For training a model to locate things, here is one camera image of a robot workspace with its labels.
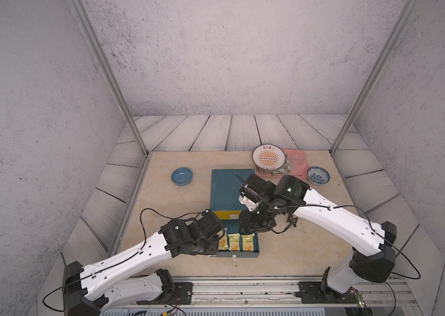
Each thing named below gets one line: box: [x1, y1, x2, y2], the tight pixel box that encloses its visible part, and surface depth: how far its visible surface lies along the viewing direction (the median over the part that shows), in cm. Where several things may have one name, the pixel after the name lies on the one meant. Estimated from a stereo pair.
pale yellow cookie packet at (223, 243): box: [215, 227, 230, 251], surface depth 79 cm
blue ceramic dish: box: [171, 167, 193, 187], surface depth 109 cm
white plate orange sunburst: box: [252, 143, 287, 172], surface depth 117 cm
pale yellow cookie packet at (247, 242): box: [242, 233, 255, 252], surface depth 79 cm
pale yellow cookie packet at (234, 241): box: [227, 233, 241, 252], surface depth 79 cm
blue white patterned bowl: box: [306, 165, 332, 185], surface depth 109 cm
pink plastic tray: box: [254, 148, 309, 179], surface depth 113 cm
